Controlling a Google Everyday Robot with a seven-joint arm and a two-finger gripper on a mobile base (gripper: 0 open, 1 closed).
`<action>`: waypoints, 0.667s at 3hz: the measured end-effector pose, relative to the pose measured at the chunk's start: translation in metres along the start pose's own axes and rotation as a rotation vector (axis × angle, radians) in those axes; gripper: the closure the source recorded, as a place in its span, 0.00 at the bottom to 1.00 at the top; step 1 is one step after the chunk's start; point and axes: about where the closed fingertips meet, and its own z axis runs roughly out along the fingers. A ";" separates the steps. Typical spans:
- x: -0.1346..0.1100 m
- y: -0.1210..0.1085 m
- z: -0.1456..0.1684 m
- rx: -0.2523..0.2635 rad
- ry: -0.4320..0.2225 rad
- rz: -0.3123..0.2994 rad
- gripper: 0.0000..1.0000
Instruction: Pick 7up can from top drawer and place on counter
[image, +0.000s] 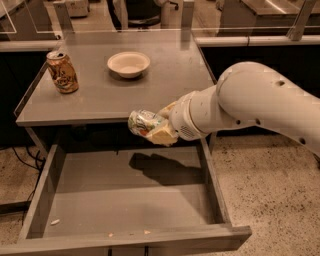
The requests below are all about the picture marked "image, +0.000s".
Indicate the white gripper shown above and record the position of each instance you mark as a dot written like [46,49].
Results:
[181,119]

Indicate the green white 7up can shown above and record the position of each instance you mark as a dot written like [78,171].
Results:
[141,122]

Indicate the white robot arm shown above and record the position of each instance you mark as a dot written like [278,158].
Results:
[247,94]

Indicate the grey counter cabinet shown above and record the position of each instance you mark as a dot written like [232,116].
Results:
[177,68]

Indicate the grey open drawer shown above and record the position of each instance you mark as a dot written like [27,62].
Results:
[129,202]

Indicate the orange brown soda can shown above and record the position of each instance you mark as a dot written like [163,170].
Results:
[62,72]

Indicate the white crumb in drawer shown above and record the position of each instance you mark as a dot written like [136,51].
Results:
[55,222]

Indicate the white paper bowl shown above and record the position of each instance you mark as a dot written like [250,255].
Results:
[128,64]

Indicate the black office chair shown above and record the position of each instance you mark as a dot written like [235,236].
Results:
[139,14]

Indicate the grey horizontal rail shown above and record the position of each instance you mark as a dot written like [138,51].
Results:
[243,41]

